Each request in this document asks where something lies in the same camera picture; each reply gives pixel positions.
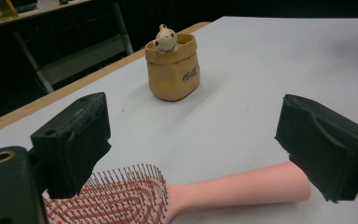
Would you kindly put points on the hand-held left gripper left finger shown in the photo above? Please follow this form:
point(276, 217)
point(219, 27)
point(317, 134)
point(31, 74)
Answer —
point(71, 146)

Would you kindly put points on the yellow transparent object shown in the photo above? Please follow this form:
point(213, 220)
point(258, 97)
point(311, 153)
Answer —
point(4, 9)

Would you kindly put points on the grey metal frame table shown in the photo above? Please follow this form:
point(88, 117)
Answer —
point(84, 59)

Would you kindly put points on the pink hairbrush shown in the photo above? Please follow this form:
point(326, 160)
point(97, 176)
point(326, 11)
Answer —
point(245, 186)

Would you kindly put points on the yellow bear pen holder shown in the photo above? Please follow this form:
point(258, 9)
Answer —
point(171, 77)

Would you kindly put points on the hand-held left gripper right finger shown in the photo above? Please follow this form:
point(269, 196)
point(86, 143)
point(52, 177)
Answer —
point(326, 149)

